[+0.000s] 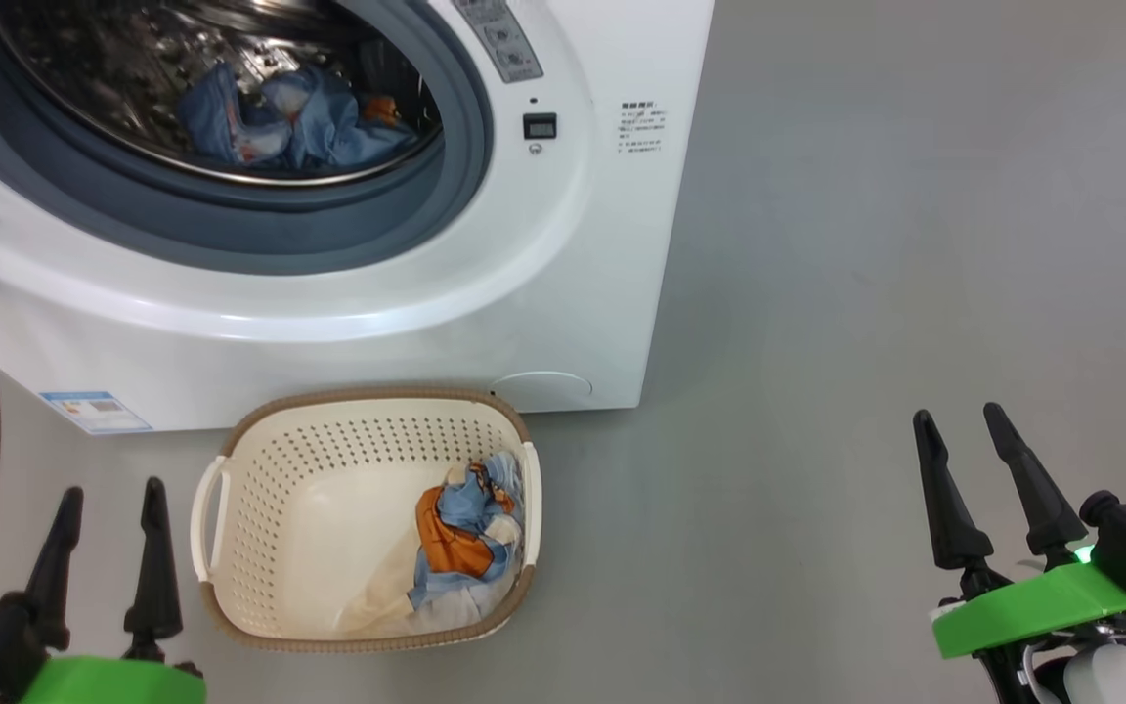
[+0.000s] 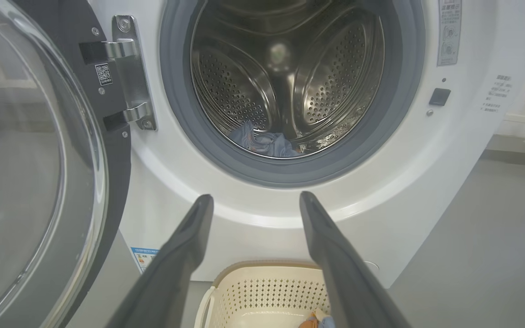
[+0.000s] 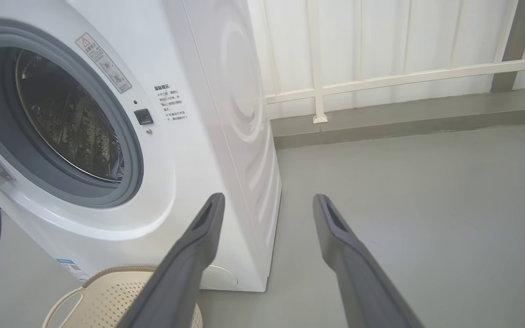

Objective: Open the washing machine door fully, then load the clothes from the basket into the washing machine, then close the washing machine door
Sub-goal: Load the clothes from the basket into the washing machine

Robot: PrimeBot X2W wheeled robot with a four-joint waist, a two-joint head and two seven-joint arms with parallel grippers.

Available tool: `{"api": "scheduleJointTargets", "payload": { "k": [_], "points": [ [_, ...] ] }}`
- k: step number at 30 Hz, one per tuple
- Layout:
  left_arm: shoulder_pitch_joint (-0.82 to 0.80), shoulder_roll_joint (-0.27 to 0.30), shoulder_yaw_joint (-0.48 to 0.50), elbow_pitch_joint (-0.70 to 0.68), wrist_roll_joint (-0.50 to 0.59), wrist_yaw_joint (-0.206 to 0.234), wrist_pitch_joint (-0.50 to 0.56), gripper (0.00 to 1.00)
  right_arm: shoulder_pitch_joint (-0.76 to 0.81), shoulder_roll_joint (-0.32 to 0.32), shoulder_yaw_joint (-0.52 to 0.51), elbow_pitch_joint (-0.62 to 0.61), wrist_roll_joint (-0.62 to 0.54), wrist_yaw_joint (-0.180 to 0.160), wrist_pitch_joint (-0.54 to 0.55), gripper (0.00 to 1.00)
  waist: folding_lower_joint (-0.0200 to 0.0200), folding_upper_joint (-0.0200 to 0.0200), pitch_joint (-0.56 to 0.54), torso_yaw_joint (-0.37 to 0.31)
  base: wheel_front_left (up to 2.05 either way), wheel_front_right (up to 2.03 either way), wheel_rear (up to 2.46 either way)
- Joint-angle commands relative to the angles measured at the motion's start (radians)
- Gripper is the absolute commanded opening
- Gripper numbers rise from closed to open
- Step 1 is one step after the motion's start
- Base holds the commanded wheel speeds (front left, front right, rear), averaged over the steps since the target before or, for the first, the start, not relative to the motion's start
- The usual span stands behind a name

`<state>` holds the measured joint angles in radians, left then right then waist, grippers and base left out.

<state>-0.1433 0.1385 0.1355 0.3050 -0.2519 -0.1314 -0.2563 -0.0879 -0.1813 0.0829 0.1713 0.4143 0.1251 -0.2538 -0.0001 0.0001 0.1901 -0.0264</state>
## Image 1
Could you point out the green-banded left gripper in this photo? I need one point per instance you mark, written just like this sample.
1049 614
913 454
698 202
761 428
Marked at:
113 682

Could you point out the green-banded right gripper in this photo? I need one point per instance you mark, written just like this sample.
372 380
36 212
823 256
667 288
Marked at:
1032 606

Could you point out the blue and orange garment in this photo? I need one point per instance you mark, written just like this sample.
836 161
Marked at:
455 538

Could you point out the blue bear-print garment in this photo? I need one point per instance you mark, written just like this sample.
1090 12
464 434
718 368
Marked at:
319 127

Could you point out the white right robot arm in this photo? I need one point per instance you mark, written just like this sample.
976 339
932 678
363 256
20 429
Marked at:
1115 680

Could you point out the cream perforated laundry basket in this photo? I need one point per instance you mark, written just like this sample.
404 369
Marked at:
319 508

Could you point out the white washing machine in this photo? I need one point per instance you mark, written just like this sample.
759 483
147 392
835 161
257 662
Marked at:
426 313

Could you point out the blue white energy label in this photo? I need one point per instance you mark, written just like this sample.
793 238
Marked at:
94 411

